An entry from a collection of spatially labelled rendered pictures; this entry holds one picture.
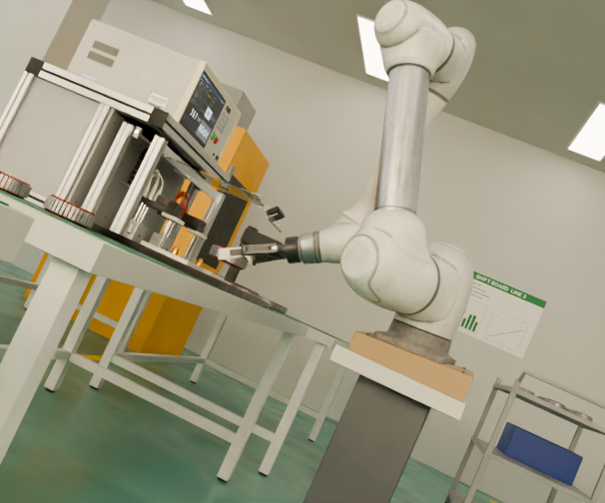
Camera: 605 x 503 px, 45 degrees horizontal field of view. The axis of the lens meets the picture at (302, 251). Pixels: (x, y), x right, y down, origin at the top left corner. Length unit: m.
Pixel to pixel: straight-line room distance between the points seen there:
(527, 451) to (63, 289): 3.61
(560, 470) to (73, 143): 3.34
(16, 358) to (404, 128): 1.01
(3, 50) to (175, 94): 4.25
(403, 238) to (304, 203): 5.98
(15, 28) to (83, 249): 5.29
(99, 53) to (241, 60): 5.97
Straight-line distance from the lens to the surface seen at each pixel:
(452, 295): 1.76
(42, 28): 6.26
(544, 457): 4.50
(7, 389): 1.22
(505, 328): 7.38
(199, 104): 2.22
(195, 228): 2.35
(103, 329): 5.98
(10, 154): 2.17
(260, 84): 8.07
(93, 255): 1.13
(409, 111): 1.78
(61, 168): 2.08
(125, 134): 2.04
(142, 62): 2.24
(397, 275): 1.60
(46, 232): 1.17
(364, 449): 1.77
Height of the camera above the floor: 0.77
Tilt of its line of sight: 5 degrees up
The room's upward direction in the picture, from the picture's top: 25 degrees clockwise
